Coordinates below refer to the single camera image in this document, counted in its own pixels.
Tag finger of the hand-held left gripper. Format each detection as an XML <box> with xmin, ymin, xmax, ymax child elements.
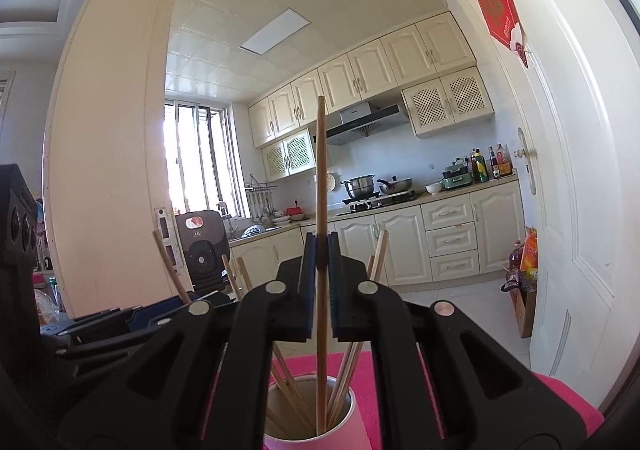
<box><xmin>39</xmin><ymin>307</ymin><xmax>138</xmax><ymax>362</ymax></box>
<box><xmin>127</xmin><ymin>291</ymin><xmax>241</xmax><ymax>333</ymax></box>

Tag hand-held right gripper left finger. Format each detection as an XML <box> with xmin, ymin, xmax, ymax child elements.
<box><xmin>59</xmin><ymin>232</ymin><xmax>318</xmax><ymax>450</ymax></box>

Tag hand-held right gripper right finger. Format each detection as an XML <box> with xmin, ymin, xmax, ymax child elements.
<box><xmin>327</xmin><ymin>232</ymin><xmax>587</xmax><ymax>450</ymax></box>

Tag bunch of wooden chopsticks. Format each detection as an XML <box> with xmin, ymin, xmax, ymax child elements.
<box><xmin>152</xmin><ymin>229</ymin><xmax>391</xmax><ymax>436</ymax></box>

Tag slender bamboo chopstick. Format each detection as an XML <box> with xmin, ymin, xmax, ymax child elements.
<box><xmin>314</xmin><ymin>96</ymin><xmax>331</xmax><ymax>433</ymax></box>

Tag pink cup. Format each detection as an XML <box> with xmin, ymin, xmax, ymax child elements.
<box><xmin>262</xmin><ymin>376</ymin><xmax>373</xmax><ymax>450</ymax></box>

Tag cluttered shelf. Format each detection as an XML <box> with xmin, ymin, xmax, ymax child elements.
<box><xmin>32</xmin><ymin>190</ymin><xmax>52</xmax><ymax>281</ymax></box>

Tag metal door lock plate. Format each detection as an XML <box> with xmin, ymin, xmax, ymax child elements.
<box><xmin>155</xmin><ymin>206</ymin><xmax>179</xmax><ymax>277</ymax></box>

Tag gas stove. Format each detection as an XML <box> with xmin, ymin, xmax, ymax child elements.
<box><xmin>336</xmin><ymin>191</ymin><xmax>423</xmax><ymax>217</ymax></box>

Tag cream base cabinets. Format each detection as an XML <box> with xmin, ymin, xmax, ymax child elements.
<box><xmin>227</xmin><ymin>180</ymin><xmax>526</xmax><ymax>288</ymax></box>

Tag hanging utensil rack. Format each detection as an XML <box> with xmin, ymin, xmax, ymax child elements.
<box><xmin>245</xmin><ymin>173</ymin><xmax>279</xmax><ymax>223</ymax></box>

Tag steel cooking pot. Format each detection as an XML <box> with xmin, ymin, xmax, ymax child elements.
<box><xmin>341</xmin><ymin>174</ymin><xmax>376</xmax><ymax>198</ymax></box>

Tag black wok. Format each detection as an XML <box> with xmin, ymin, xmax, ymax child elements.
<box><xmin>376</xmin><ymin>176</ymin><xmax>414</xmax><ymax>196</ymax></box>

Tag cream lattice door cabinet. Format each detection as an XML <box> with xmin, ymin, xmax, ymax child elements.
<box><xmin>261</xmin><ymin>127</ymin><xmax>317</xmax><ymax>182</ymax></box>
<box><xmin>401</xmin><ymin>65</ymin><xmax>496</xmax><ymax>140</ymax></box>

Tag cream sliding door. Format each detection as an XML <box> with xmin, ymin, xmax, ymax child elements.
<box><xmin>42</xmin><ymin>0</ymin><xmax>201</xmax><ymax>318</ymax></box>

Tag kitchen window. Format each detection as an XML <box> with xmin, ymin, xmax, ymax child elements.
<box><xmin>164</xmin><ymin>100</ymin><xmax>246</xmax><ymax>221</ymax></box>

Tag green electric cooker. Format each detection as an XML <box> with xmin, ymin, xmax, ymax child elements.
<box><xmin>440</xmin><ymin>165</ymin><xmax>473</xmax><ymax>191</ymax></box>

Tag black range hood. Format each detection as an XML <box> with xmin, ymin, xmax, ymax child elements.
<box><xmin>312</xmin><ymin>101</ymin><xmax>412</xmax><ymax>147</ymax></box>

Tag cardboard box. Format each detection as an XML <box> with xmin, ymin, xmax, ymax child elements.
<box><xmin>510</xmin><ymin>280</ymin><xmax>538</xmax><ymax>338</ymax></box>

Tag orange snack bag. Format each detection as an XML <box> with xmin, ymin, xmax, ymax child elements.
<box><xmin>520</xmin><ymin>227</ymin><xmax>540</xmax><ymax>272</ymax></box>

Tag pink round mat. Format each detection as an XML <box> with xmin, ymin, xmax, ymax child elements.
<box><xmin>202</xmin><ymin>350</ymin><xmax>606</xmax><ymax>450</ymax></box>

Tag ceiling light panel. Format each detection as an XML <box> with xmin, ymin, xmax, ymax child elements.
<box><xmin>239</xmin><ymin>7</ymin><xmax>311</xmax><ymax>55</ymax></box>

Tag white panel door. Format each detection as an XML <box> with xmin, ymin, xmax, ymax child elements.
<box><xmin>440</xmin><ymin>0</ymin><xmax>631</xmax><ymax>411</ymax></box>

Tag cream wall cabinet row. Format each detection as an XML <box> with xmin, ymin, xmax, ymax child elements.
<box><xmin>247</xmin><ymin>11</ymin><xmax>478</xmax><ymax>149</ymax></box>

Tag metal door handle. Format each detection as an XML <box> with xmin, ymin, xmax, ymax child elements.
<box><xmin>516</xmin><ymin>127</ymin><xmax>538</xmax><ymax>196</ymax></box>

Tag red wall poster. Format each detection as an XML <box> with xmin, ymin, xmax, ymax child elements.
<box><xmin>460</xmin><ymin>0</ymin><xmax>530</xmax><ymax>68</ymax></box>

